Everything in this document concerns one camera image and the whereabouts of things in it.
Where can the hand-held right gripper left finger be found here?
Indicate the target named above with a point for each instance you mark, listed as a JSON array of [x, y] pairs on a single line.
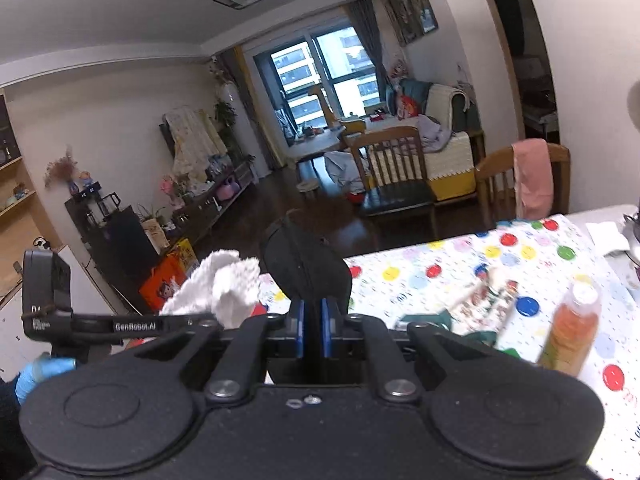
[[298, 330]]

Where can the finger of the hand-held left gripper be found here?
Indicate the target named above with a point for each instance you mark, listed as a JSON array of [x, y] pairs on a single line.
[[195, 321]]

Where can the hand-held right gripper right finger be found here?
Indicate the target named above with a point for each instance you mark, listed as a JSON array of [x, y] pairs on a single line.
[[328, 330]]

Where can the white fluffy towel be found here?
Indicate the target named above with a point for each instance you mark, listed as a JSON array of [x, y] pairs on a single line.
[[225, 285]]

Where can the black cloth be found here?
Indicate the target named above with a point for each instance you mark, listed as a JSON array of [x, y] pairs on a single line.
[[305, 265]]

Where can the person's left forearm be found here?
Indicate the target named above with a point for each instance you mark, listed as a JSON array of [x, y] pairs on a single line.
[[10, 435]]

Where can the person's left hand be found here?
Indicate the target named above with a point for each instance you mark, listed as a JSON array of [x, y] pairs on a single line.
[[37, 375]]

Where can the orange printed box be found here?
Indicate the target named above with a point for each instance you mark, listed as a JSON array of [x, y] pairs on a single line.
[[162, 285]]

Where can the yellow box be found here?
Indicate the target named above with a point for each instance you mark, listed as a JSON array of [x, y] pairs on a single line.
[[185, 252]]

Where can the black side cabinet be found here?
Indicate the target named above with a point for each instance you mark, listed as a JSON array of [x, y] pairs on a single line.
[[125, 245]]

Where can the wooden shelf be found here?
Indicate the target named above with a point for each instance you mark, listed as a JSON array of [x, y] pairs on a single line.
[[20, 200]]

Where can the dark low cabinet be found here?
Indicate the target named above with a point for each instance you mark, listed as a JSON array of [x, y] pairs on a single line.
[[215, 205]]

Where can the dried flower bunch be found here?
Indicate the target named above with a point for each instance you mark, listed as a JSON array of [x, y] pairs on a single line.
[[60, 167]]

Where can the pink flowers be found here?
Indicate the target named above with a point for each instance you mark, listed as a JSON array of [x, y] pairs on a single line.
[[171, 190]]

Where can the red basin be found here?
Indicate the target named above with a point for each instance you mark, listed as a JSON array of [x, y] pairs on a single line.
[[356, 197]]

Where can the polka dot tablecloth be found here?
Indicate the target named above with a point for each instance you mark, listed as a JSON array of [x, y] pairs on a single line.
[[450, 270]]

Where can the pink toy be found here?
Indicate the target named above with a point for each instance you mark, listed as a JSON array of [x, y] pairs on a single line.
[[228, 185]]

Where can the small round stool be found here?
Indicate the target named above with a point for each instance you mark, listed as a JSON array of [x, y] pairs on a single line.
[[307, 186]]

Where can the wooden chair with dark seat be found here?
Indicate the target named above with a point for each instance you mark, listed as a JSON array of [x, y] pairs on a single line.
[[395, 197]]

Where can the grey bag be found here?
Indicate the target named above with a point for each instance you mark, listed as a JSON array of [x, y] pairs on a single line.
[[342, 170]]

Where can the patterned crumpled wrapper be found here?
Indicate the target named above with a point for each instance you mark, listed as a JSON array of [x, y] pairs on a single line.
[[490, 300]]

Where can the hanging floral blanket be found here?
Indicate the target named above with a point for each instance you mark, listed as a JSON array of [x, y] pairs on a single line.
[[192, 140]]

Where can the green packet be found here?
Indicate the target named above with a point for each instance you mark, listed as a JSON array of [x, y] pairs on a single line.
[[510, 353]]

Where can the small children's table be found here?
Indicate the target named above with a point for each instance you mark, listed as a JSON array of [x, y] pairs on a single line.
[[315, 142]]

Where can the sofa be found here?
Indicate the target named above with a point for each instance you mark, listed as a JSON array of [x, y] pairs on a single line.
[[450, 160]]

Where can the green house plant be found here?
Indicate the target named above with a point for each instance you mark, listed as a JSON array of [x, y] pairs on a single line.
[[226, 114]]

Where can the grey and yellow curtain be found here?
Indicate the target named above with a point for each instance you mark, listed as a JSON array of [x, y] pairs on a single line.
[[250, 110]]

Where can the yellow giraffe toy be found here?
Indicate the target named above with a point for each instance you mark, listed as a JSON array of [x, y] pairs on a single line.
[[325, 105]]

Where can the white standing air conditioner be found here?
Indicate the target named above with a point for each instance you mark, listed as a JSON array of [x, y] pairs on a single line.
[[231, 95]]

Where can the red cushion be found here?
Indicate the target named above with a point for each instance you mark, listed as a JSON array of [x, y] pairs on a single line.
[[407, 107]]

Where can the orange drink bottle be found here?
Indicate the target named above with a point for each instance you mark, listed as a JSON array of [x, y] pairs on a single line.
[[570, 335]]

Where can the glass balcony door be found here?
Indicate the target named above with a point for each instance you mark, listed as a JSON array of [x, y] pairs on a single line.
[[320, 80]]

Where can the cream throw blanket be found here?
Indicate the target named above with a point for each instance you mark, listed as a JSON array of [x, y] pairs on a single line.
[[442, 105]]

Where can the pink towel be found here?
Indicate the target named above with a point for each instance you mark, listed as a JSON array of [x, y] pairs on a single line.
[[532, 175]]

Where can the plush toy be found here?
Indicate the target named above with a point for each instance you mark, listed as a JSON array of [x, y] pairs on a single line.
[[398, 67]]

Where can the white tissue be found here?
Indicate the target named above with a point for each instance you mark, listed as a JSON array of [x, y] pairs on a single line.
[[607, 237]]

